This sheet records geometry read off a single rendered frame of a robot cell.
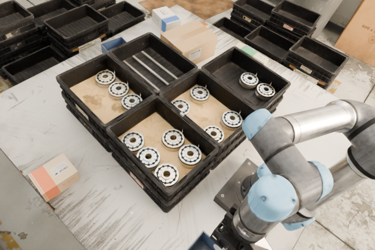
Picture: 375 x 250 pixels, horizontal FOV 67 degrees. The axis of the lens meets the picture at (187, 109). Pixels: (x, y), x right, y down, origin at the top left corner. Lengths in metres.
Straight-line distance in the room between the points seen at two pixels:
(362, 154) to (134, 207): 0.89
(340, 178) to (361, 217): 1.53
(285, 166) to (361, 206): 1.98
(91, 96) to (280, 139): 1.07
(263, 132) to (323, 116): 0.21
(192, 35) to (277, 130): 1.29
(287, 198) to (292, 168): 0.09
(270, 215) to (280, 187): 0.05
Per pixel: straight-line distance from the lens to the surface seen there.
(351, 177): 0.99
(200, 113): 1.42
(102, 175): 1.38
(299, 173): 0.61
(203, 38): 1.83
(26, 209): 2.20
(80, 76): 1.55
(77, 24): 2.59
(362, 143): 0.93
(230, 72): 1.68
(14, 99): 1.78
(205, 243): 0.89
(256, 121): 0.64
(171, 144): 1.26
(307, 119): 0.73
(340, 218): 2.43
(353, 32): 3.83
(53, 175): 1.35
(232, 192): 1.32
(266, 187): 0.53
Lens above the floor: 1.93
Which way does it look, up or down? 50 degrees down
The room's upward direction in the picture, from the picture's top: 10 degrees clockwise
